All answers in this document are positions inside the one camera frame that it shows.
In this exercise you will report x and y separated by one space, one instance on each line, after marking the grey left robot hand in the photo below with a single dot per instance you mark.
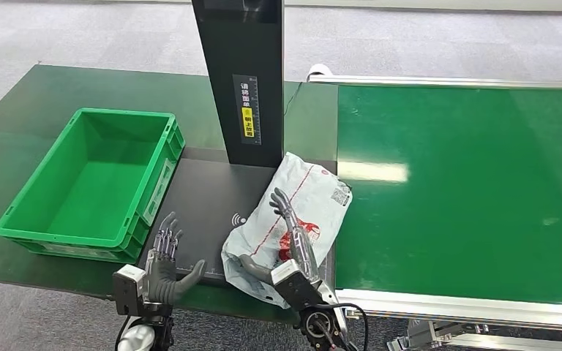
162 281

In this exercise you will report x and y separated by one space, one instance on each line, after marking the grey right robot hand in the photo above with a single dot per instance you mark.
303 247

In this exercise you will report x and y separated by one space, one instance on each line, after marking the grey package with red print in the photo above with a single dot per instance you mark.
310 194

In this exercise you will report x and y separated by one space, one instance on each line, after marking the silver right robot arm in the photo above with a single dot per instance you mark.
324 324

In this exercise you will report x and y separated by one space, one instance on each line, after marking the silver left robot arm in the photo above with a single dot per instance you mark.
145 334

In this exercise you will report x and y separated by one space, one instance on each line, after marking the black inbound scanner machine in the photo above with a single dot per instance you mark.
247 97

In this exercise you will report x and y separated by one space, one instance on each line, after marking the green conveyor belt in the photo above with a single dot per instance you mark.
455 194

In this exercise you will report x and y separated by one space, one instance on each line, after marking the white conveyor roller end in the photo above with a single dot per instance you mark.
319 71

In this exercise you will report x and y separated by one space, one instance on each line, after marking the clear crate label holder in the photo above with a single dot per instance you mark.
159 191

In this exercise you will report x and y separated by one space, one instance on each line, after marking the green plastic crate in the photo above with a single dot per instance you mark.
92 194

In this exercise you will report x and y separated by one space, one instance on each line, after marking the black and yellow label strip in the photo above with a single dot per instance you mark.
248 111

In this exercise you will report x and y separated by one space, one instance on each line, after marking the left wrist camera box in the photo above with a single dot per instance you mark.
128 290

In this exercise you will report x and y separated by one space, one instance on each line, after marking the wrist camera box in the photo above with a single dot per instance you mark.
295 288
128 290

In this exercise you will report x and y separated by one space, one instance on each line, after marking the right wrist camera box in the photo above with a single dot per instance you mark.
295 288

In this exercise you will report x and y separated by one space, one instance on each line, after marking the aluminium conveyor frame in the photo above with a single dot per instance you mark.
480 310

